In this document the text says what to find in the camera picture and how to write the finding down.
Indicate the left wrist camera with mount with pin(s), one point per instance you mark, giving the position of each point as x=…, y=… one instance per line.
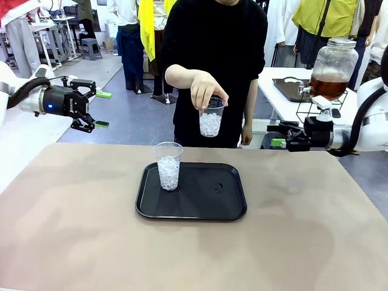
x=44, y=72

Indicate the white plastic bin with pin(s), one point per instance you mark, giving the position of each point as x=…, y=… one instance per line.
x=260, y=125

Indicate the white side table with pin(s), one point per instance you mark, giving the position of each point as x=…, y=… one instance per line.
x=272, y=82

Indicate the mannequin white shirt navy skirt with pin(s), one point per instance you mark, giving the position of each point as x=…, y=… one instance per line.
x=130, y=54

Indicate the person's right hand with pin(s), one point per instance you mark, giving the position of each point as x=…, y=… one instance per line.
x=206, y=88

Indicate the tall clear plastic iced cup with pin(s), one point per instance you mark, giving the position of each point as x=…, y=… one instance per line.
x=168, y=179

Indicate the small black tray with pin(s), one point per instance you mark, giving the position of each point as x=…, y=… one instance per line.
x=288, y=91

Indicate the grey plastic step stool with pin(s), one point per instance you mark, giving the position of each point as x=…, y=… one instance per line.
x=91, y=48

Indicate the person in black shirt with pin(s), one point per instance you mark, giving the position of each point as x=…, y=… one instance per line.
x=218, y=36

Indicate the short clear plastic iced cup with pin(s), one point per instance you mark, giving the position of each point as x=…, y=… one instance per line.
x=210, y=124

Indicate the mannequin in black vest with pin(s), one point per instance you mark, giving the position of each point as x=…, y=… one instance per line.
x=368, y=18

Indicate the large black serving tray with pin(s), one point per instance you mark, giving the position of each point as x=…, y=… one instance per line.
x=197, y=203

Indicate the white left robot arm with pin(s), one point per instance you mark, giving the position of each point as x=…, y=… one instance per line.
x=30, y=101

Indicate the background person dark top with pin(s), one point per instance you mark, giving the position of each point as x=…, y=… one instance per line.
x=85, y=12

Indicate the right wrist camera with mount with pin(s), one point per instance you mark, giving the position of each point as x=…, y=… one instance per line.
x=322, y=104

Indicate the white workshop desk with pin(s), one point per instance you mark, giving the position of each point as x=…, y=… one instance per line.
x=51, y=21

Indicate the hanging white coat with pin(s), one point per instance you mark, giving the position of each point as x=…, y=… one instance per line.
x=276, y=24

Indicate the glass drink dispenser jar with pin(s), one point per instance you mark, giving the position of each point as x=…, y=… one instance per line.
x=333, y=60

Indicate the mannequin in camouflage trousers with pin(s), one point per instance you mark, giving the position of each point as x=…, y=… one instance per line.
x=379, y=30

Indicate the mannequin in lime jacket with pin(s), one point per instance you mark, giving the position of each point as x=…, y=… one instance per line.
x=327, y=15

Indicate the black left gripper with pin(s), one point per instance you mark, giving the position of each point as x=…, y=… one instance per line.
x=63, y=101

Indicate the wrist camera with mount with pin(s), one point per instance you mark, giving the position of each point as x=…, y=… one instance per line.
x=322, y=104
x=44, y=72

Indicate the white box appliance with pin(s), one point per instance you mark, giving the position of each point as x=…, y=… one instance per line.
x=111, y=30

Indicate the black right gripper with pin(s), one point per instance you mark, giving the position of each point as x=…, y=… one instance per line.
x=319, y=133

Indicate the mannequin in grey trousers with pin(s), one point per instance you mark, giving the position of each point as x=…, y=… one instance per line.
x=22, y=45

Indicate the yellow hanging garment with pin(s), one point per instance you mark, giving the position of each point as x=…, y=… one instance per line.
x=148, y=30

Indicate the person's left hand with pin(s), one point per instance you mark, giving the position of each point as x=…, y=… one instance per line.
x=247, y=135

